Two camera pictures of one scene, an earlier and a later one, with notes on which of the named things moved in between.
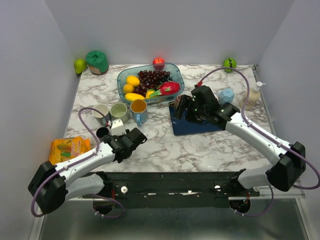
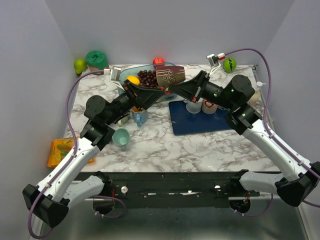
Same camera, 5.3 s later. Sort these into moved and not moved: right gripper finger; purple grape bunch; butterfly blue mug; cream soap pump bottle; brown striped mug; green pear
Moved: right gripper finger; brown striped mug
Not moved: butterfly blue mug; purple grape bunch; cream soap pump bottle; green pear
